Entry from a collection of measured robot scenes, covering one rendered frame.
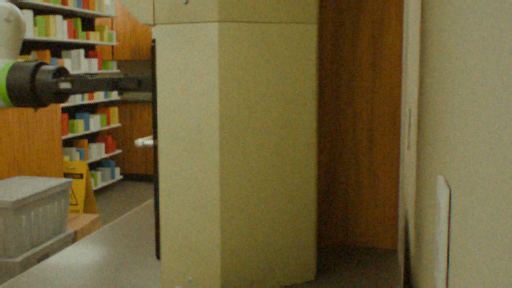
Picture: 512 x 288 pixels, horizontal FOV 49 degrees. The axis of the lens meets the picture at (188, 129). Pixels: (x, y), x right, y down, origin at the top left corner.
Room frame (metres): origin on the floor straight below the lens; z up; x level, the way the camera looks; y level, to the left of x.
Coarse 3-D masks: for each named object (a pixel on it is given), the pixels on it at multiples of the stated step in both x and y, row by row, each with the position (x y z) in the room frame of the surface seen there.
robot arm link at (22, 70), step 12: (36, 60) 1.09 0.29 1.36; (12, 72) 1.06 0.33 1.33; (24, 72) 1.05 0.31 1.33; (36, 72) 1.06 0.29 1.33; (12, 84) 1.05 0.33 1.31; (24, 84) 1.04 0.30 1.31; (12, 96) 1.06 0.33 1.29; (24, 96) 1.05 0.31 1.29; (36, 96) 1.06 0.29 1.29; (36, 108) 1.09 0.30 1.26
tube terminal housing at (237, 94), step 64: (192, 0) 0.93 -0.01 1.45; (256, 0) 0.95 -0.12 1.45; (192, 64) 0.93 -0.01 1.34; (256, 64) 0.95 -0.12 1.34; (192, 128) 0.93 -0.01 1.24; (256, 128) 0.95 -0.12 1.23; (192, 192) 0.93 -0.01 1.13; (256, 192) 0.95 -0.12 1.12; (192, 256) 0.93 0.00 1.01; (256, 256) 0.95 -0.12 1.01
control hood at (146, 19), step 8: (120, 0) 0.98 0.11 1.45; (128, 0) 0.97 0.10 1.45; (136, 0) 0.96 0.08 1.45; (144, 0) 0.96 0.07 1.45; (152, 0) 0.95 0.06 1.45; (128, 8) 0.97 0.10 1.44; (136, 8) 0.97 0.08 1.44; (144, 8) 0.96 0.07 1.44; (152, 8) 0.96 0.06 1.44; (136, 16) 0.97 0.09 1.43; (144, 16) 0.96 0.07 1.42; (152, 16) 0.96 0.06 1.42; (144, 24) 0.96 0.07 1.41; (152, 24) 0.96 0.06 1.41
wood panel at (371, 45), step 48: (336, 0) 1.21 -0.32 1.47; (384, 0) 1.18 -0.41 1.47; (336, 48) 1.21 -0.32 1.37; (384, 48) 1.18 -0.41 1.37; (336, 96) 1.21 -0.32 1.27; (384, 96) 1.18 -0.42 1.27; (336, 144) 1.21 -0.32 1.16; (384, 144) 1.18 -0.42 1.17; (336, 192) 1.21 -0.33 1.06; (384, 192) 1.18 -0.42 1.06; (336, 240) 1.21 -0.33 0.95; (384, 240) 1.18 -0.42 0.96
